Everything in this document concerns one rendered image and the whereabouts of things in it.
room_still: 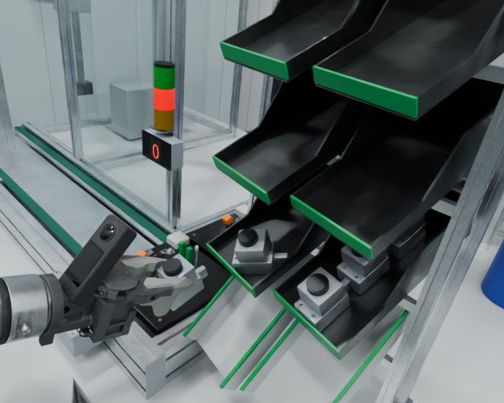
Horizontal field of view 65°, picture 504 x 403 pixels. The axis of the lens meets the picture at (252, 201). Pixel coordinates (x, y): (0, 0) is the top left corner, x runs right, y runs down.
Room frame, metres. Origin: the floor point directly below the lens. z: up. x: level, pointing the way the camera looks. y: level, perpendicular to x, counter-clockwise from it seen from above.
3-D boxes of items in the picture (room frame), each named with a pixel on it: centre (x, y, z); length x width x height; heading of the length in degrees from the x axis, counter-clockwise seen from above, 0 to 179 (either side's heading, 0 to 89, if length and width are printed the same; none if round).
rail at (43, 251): (0.80, 0.48, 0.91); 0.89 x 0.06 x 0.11; 50
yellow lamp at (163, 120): (0.95, 0.24, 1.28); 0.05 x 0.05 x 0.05
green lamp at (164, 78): (0.95, 0.24, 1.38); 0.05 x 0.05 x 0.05
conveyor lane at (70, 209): (0.95, 0.39, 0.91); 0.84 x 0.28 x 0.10; 50
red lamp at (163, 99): (0.95, 0.24, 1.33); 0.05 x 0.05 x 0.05
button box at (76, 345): (0.63, 0.37, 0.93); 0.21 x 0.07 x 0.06; 50
